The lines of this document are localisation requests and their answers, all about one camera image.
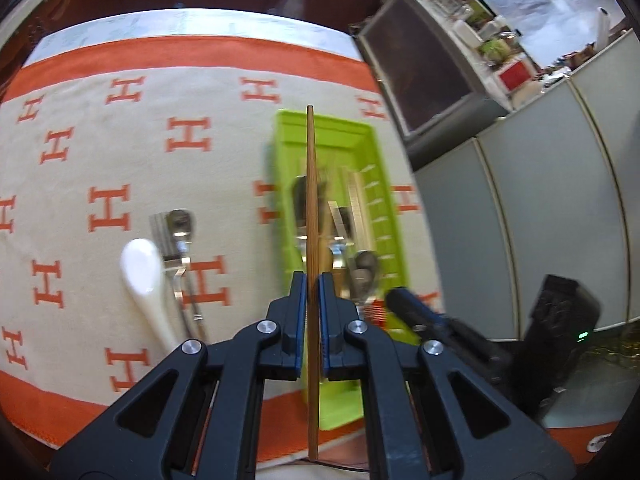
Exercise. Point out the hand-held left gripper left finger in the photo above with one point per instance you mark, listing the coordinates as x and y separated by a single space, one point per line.
300 320

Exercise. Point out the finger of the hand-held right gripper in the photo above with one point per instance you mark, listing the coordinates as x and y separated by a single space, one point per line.
407 307

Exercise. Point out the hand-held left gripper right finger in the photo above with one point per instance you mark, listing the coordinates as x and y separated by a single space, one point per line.
326 320

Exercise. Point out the steel soup spoon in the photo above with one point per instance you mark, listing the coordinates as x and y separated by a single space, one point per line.
365 272

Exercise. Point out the medium steel spoon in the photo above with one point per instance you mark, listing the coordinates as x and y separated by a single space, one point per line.
340 230

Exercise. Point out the brown wooden chopstick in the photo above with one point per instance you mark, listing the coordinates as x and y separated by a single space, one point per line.
311 210

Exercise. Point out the large steel spoon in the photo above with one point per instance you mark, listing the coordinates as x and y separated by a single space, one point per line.
300 200

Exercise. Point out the green plastic tray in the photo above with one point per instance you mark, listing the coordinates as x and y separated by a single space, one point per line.
340 145

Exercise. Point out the cutlery inside tray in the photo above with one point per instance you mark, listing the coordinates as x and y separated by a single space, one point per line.
356 200

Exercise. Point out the grey cabinet panels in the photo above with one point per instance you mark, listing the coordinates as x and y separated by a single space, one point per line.
550 185

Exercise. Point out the small steel spoon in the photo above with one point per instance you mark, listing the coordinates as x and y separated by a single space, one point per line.
181 221

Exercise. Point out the steel fork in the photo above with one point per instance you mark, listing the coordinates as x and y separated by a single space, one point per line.
162 235

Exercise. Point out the white ceramic spoon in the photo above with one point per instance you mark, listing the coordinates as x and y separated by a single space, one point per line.
142 270

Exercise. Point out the red box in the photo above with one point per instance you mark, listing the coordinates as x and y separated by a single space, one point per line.
515 74

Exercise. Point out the beige orange printed blanket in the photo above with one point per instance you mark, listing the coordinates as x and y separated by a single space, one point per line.
100 125

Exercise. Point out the white paper roll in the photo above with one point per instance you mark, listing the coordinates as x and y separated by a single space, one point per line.
602 25

